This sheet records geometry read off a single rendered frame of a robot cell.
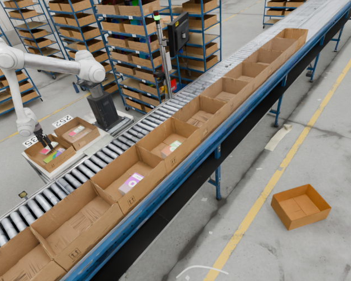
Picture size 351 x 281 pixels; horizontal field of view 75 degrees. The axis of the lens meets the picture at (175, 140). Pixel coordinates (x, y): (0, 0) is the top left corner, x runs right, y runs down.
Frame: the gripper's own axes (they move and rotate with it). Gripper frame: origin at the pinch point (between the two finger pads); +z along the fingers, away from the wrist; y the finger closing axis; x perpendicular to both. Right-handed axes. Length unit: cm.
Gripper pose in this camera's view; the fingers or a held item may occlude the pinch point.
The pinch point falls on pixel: (47, 145)
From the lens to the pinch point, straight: 247.7
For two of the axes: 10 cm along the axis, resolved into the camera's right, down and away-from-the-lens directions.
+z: 1.3, 7.5, 6.5
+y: -9.2, -1.6, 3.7
